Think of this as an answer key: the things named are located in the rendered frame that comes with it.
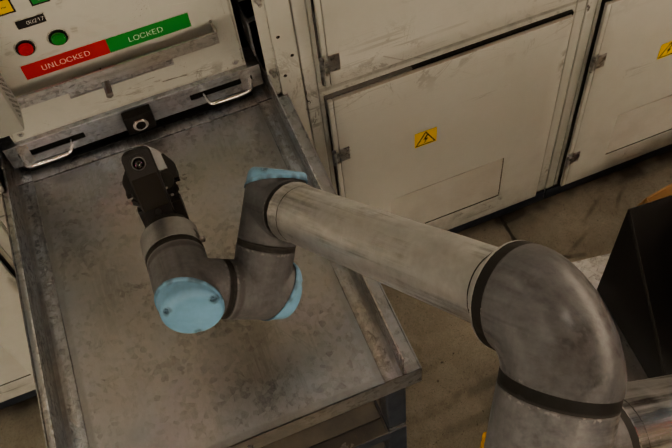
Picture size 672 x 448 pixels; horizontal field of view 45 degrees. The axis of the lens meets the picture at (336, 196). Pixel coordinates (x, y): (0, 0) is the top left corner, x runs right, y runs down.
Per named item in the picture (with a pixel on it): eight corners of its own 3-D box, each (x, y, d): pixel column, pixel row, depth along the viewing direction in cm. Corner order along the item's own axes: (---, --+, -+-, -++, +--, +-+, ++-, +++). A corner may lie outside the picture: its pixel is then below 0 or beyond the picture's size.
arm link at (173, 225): (136, 247, 118) (199, 224, 119) (130, 225, 121) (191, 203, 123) (155, 284, 124) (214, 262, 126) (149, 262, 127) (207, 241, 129)
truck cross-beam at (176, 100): (263, 83, 172) (259, 64, 167) (14, 169, 164) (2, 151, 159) (256, 68, 174) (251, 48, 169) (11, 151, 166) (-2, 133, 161)
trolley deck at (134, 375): (421, 380, 139) (422, 367, 134) (71, 525, 130) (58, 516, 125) (291, 111, 176) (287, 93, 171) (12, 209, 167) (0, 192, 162)
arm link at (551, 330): (597, 273, 67) (230, 158, 121) (568, 416, 68) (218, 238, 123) (677, 276, 73) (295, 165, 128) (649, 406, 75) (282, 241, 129)
